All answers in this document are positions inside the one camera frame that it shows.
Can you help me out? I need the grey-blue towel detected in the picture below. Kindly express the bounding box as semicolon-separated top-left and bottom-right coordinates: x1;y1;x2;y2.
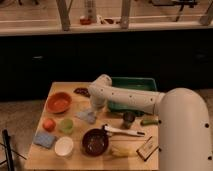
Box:
76;109;96;124

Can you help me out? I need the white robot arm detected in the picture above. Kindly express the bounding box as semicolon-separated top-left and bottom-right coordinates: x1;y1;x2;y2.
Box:
88;74;213;171

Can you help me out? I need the dark grape bunch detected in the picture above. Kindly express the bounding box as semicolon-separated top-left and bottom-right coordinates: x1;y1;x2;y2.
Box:
74;87;90;97

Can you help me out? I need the dark metal cup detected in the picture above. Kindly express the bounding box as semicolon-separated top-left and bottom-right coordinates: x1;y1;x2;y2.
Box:
123;111;135;129

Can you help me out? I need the green cup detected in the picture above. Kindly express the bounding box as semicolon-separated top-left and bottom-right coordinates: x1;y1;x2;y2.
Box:
59;119;73;134

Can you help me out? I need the dark brown bowl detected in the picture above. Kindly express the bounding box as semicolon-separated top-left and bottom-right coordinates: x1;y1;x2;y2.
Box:
82;129;109;157

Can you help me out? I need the orange bowl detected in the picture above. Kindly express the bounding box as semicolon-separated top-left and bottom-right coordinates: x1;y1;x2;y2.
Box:
46;92;72;114

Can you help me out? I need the green plastic tray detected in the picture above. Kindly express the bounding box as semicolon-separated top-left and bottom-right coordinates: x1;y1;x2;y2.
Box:
108;77;157;117

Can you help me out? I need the green pepper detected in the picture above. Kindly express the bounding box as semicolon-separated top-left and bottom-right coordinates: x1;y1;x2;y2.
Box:
140;119;158;126

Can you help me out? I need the yellow banana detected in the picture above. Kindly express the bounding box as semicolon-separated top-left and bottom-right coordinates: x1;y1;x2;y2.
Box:
111;146;137;157

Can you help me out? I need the orange fruit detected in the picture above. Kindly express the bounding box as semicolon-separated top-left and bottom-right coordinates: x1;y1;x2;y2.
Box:
42;118;56;132

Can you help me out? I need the white cup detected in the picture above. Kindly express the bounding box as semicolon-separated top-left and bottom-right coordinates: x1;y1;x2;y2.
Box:
54;136;74;157

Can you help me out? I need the blue sponge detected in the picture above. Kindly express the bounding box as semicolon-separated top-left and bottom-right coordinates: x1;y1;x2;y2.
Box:
33;132;56;149

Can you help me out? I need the wooden block brush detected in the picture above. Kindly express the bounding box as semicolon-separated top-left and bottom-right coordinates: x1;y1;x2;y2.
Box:
136;136;158;161

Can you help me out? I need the red bowl on shelf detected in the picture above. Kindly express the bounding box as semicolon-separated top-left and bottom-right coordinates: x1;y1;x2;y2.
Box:
79;18;92;25

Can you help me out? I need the black stand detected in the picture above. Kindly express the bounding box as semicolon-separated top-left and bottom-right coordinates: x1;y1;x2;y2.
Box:
2;129;15;171

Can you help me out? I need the white handled brush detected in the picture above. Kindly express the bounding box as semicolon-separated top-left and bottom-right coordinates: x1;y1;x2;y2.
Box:
102;125;145;137

